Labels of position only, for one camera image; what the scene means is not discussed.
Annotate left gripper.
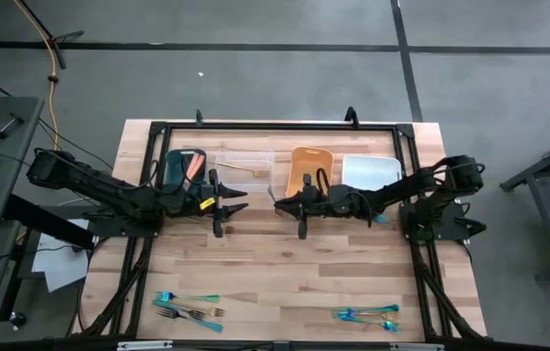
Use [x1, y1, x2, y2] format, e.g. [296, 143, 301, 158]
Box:
[172, 169, 251, 239]

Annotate clear plastic bin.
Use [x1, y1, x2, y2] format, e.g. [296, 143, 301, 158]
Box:
[215, 149, 276, 193]

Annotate yellow plastic bin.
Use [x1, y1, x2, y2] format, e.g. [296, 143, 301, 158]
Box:
[285, 145, 334, 199]

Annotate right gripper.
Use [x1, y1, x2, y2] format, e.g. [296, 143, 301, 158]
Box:
[273, 174, 370, 241]

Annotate black desk support beam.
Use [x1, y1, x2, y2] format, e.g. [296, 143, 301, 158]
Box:
[1, 193, 98, 253]

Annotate black aluminium table frame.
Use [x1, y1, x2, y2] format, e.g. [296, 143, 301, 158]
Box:
[67, 120, 489, 350]

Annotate silver metal bracket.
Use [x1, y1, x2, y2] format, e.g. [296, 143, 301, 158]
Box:
[389, 342, 445, 351]
[117, 340, 174, 351]

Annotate white plastic bin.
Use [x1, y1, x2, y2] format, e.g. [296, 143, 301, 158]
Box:
[341, 154, 403, 192]

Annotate teal plastic bin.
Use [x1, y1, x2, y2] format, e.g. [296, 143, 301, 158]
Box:
[162, 148, 208, 194]

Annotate white paper sheets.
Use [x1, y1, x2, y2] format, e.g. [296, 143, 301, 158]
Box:
[30, 217, 92, 293]

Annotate black tripod stand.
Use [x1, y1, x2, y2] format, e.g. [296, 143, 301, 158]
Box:
[11, 0, 86, 70]

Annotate yellow cable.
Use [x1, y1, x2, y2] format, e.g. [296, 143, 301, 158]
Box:
[11, 0, 60, 152]

